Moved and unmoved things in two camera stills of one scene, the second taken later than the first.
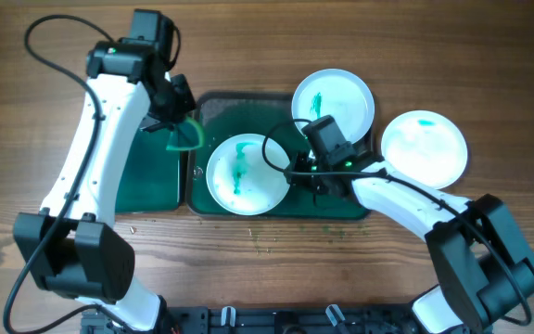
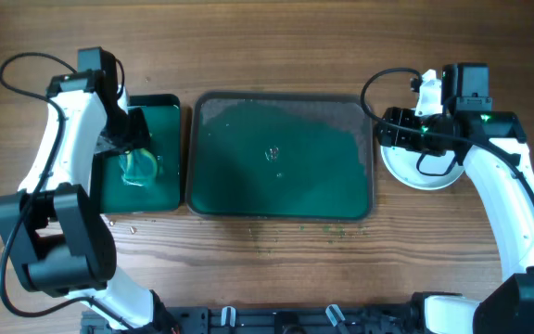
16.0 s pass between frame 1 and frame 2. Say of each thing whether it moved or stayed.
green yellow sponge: moved
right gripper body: moved
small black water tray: stayed
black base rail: stayed
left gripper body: moved
